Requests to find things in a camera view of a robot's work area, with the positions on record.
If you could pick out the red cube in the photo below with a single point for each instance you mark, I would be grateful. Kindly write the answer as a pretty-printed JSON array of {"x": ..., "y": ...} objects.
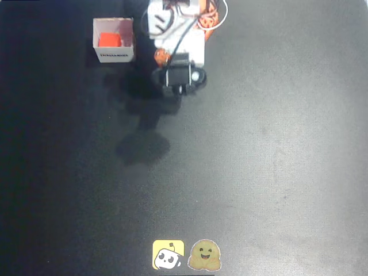
[{"x": 109, "y": 39}]

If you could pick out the white cardboard box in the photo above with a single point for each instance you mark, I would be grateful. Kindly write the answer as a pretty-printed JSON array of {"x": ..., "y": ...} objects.
[{"x": 115, "y": 54}]

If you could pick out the yellow robot face sticker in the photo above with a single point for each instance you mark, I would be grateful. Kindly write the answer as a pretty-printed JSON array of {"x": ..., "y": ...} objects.
[{"x": 168, "y": 254}]

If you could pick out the hugging face emoji sticker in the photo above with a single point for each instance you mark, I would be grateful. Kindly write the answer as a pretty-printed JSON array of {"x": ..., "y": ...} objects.
[{"x": 204, "y": 255}]

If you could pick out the black webcam with mount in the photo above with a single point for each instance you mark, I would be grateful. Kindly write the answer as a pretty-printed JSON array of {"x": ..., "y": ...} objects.
[{"x": 179, "y": 76}]

